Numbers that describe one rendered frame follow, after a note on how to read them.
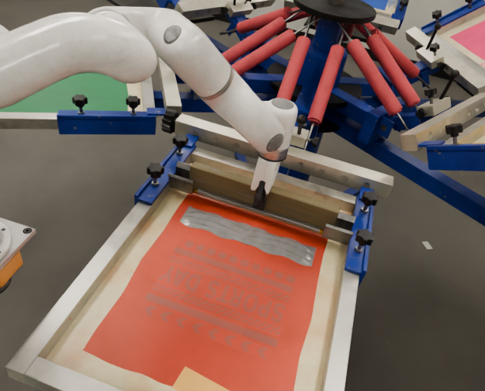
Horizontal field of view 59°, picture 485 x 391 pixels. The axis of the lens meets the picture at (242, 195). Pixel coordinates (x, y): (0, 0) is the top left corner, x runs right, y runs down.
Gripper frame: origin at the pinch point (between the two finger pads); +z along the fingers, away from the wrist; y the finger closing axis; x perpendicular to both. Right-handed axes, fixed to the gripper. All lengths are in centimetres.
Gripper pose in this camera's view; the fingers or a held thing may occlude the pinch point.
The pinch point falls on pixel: (261, 198)
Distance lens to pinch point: 115.7
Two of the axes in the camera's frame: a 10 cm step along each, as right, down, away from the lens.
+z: -1.4, 7.5, 6.4
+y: -3.0, 5.9, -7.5
